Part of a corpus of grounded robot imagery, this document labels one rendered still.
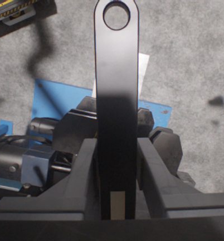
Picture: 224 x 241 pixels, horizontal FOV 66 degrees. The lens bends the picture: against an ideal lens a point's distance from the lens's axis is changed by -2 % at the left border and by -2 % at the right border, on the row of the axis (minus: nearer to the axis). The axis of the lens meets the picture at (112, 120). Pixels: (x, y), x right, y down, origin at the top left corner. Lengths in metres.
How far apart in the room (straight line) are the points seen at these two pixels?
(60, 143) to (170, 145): 0.44
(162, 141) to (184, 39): 1.24
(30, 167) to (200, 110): 1.57
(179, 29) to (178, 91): 0.54
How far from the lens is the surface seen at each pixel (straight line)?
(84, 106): 1.14
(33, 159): 0.75
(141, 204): 0.38
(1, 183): 0.84
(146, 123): 1.18
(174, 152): 0.75
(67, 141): 0.71
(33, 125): 1.25
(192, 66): 1.81
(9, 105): 1.92
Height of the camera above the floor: 1.64
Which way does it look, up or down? 75 degrees down
